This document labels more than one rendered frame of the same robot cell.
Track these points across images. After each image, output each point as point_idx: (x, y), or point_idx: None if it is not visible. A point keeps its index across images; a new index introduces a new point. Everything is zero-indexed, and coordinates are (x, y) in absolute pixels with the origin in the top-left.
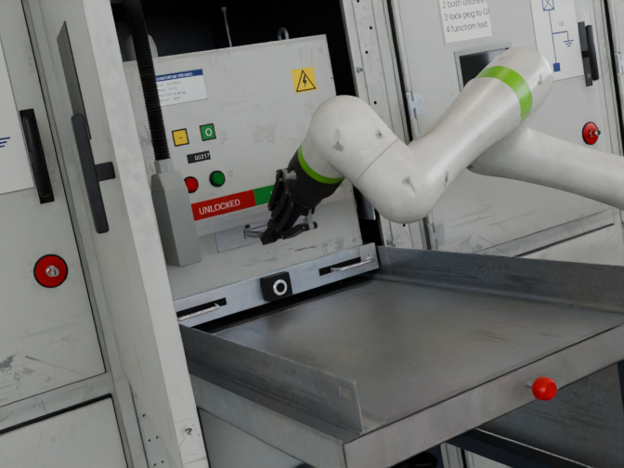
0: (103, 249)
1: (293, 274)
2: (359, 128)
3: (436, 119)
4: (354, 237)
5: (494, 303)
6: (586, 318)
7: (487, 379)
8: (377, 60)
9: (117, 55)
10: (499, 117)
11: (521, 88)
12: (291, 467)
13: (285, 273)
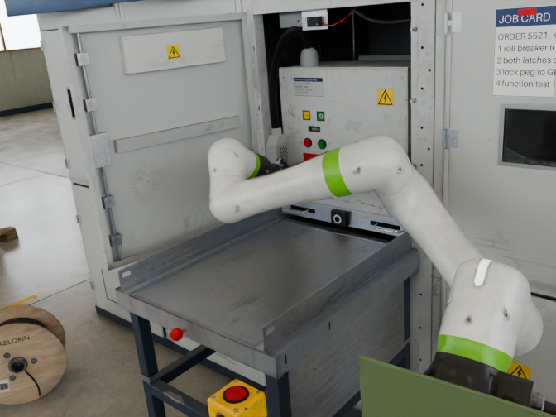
0: (208, 165)
1: (354, 215)
2: (210, 162)
3: (468, 155)
4: None
5: None
6: (261, 331)
7: (170, 311)
8: (430, 96)
9: (77, 112)
10: (301, 185)
11: (331, 172)
12: None
13: (342, 213)
